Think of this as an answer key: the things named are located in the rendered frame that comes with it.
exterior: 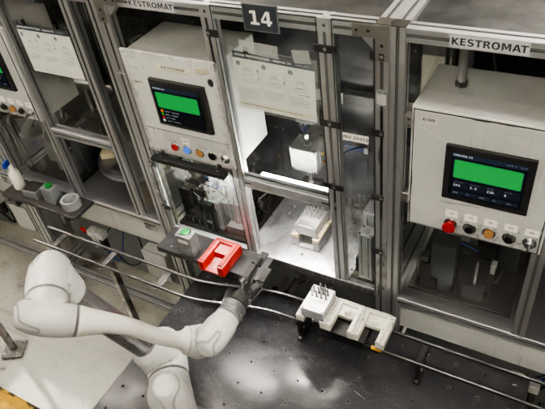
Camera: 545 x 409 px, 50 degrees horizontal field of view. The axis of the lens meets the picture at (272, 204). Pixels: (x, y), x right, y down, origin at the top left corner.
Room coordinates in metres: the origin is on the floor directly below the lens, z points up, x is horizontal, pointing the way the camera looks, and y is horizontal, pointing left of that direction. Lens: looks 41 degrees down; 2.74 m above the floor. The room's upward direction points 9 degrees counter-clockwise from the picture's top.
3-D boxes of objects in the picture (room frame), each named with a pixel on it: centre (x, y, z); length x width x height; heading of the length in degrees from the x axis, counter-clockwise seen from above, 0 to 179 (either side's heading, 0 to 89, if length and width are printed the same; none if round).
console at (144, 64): (2.01, 0.23, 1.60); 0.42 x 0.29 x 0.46; 55
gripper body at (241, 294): (1.39, 0.16, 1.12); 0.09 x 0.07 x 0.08; 145
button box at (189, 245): (1.88, 0.39, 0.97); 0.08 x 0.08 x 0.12; 55
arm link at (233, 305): (1.32, 0.20, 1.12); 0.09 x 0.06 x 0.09; 55
